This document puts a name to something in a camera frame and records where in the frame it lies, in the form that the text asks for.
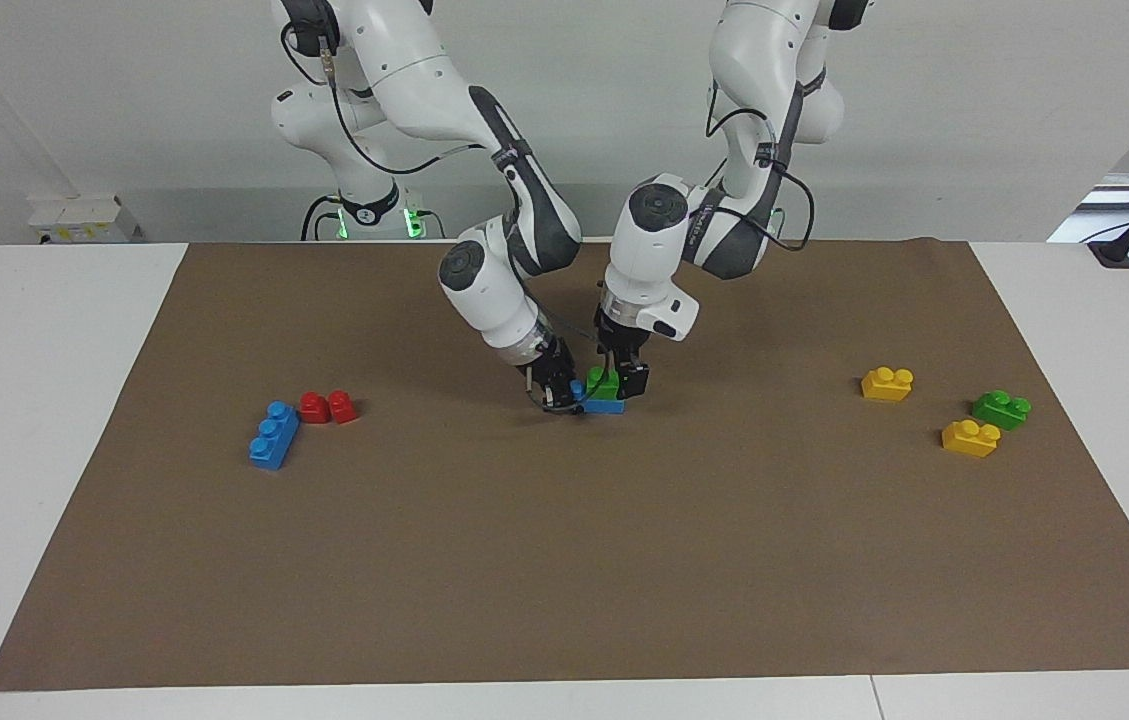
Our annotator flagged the white power box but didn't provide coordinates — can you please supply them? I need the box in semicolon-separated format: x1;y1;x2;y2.
27;195;140;247

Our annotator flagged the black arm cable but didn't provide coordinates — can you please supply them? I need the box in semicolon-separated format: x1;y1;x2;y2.
704;78;817;253
280;18;590;415

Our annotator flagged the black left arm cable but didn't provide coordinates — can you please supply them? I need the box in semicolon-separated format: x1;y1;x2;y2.
704;78;817;253

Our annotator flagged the red two-stud toy block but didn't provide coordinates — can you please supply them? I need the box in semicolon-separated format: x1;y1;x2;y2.
300;389;360;426

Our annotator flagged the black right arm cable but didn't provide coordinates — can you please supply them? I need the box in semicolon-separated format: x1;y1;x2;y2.
280;18;590;415

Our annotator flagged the black right base cable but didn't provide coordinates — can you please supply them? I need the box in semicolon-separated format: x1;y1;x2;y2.
300;195;343;242

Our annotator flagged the yellow two-stud toy block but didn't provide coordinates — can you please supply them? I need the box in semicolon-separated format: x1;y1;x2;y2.
941;419;1002;459
861;366;915;403

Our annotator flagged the blue three-stud toy block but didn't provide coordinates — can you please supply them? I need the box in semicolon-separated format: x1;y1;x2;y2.
569;380;627;415
247;400;302;472

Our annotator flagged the brown table mat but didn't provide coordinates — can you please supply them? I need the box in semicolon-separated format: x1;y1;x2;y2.
0;238;1129;693

